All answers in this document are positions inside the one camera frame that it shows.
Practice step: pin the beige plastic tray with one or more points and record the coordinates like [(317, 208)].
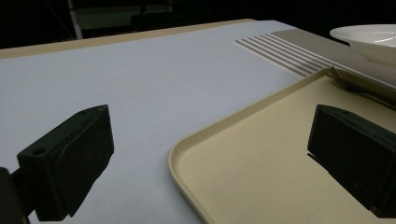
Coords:
[(255, 174)]

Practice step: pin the white round plate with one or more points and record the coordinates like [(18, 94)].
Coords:
[(370, 42)]

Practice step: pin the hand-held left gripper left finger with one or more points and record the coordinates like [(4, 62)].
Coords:
[(71, 161)]

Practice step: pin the light blue board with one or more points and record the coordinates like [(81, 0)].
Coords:
[(124, 81)]

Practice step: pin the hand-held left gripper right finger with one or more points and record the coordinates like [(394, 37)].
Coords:
[(351, 155)]

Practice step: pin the striped grey placemat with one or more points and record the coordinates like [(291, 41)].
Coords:
[(311, 49)]

